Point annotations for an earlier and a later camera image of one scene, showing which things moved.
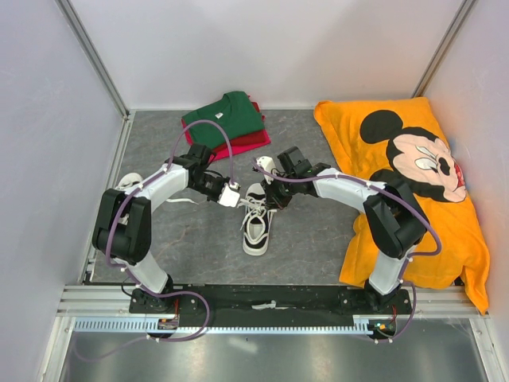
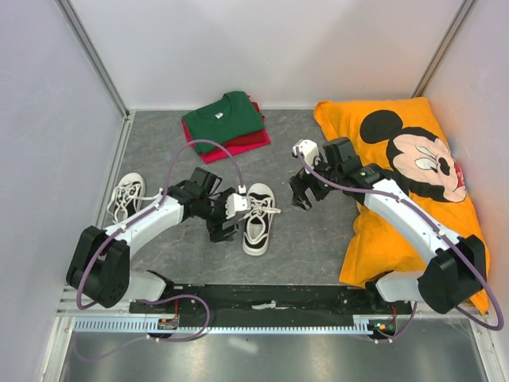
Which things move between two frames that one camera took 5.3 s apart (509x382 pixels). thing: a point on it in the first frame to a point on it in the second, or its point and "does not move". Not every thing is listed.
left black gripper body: [211, 185] to [217, 212]
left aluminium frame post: [94, 56] does not move
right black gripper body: [281, 192] to [308, 177]
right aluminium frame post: [466, 7] does not move
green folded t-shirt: [236, 112] does not move
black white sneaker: [256, 227] does not move
